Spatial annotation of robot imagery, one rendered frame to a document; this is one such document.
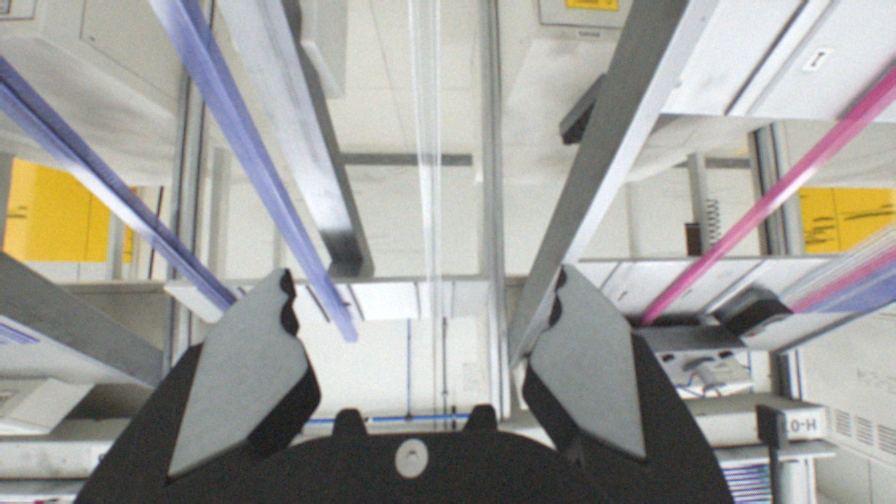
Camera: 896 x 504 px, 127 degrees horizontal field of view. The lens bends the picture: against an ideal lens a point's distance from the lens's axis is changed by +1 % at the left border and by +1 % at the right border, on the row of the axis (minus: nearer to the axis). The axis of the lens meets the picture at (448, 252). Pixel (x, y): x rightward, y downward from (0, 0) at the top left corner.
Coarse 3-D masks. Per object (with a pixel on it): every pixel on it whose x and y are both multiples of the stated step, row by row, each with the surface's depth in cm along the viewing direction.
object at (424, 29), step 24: (408, 0) 10; (432, 0) 10; (432, 24) 11; (432, 48) 11; (432, 72) 12; (432, 96) 13; (432, 120) 13; (432, 144) 14; (432, 168) 15; (432, 192) 16; (432, 216) 18; (432, 240) 19; (432, 264) 21; (432, 288) 24; (432, 312) 27; (432, 336) 31
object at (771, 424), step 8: (760, 408) 30; (768, 408) 29; (760, 416) 30; (768, 416) 29; (776, 416) 28; (784, 416) 28; (760, 424) 30; (768, 424) 29; (776, 424) 28; (784, 424) 28; (760, 432) 30; (768, 432) 29; (776, 432) 28; (784, 432) 28; (760, 440) 30; (768, 440) 29; (776, 440) 28; (784, 440) 28; (776, 448) 28; (784, 448) 28
